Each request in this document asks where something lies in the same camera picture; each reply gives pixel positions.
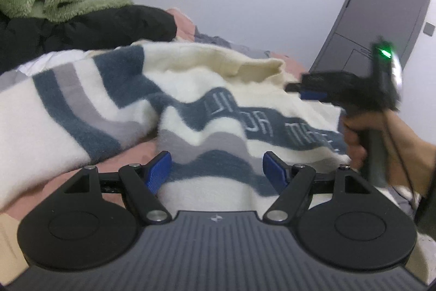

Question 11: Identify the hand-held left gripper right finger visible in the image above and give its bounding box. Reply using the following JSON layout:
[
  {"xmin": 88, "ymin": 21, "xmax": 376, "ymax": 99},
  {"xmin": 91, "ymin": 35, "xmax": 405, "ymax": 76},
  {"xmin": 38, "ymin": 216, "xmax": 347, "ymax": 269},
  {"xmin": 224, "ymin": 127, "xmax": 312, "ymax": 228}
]
[{"xmin": 263, "ymin": 151, "xmax": 392, "ymax": 225}]

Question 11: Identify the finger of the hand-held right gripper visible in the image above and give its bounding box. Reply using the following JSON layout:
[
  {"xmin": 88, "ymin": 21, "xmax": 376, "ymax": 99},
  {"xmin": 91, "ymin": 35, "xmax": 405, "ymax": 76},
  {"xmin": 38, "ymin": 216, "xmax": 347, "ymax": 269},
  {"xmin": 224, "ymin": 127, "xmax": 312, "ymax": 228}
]
[{"xmin": 284, "ymin": 81, "xmax": 329, "ymax": 101}]

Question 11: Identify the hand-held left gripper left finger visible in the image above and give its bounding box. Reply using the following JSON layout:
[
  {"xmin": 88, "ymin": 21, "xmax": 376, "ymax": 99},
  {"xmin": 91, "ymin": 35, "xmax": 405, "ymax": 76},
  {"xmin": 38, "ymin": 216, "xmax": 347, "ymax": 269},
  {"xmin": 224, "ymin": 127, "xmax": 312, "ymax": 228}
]
[{"xmin": 41, "ymin": 151, "xmax": 172, "ymax": 225}]

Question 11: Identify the cream fleece sweater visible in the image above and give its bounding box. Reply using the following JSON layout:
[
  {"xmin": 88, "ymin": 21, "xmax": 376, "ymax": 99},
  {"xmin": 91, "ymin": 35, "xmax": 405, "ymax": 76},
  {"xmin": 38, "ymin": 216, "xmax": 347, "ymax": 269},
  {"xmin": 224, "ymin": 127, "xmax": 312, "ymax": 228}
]
[{"xmin": 0, "ymin": 40, "xmax": 351, "ymax": 210}]

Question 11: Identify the person's right forearm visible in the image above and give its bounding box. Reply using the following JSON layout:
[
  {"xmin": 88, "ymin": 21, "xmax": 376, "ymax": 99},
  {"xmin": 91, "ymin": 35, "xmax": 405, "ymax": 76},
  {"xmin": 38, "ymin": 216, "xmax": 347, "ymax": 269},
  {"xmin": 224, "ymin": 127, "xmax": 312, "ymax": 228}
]
[{"xmin": 414, "ymin": 139, "xmax": 436, "ymax": 239}]

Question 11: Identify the person's right hand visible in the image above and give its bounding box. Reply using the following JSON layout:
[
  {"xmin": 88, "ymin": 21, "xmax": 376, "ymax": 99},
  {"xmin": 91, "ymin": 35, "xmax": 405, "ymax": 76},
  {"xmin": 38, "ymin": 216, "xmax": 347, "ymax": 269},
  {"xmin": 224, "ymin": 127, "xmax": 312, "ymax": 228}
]
[{"xmin": 339, "ymin": 109, "xmax": 426, "ymax": 198}]

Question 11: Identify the patchwork bed quilt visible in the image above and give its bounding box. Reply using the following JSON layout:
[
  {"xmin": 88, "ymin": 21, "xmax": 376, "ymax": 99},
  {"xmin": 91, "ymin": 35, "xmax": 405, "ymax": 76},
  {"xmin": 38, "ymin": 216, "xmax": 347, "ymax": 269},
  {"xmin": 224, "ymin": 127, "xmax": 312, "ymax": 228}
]
[{"xmin": 0, "ymin": 7, "xmax": 421, "ymax": 278}]

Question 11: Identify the black jacket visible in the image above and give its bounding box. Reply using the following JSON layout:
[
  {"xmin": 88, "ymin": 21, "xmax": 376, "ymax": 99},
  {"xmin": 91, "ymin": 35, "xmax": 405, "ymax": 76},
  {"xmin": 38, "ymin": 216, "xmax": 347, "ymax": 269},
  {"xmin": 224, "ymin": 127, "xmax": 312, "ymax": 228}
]
[{"xmin": 0, "ymin": 5, "xmax": 178, "ymax": 75}]

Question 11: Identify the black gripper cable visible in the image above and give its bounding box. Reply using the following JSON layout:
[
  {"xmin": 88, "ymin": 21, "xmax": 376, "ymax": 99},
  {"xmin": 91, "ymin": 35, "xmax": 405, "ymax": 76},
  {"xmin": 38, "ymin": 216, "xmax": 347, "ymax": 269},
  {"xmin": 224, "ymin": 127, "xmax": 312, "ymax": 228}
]
[{"xmin": 383, "ymin": 109, "xmax": 423, "ymax": 210}]

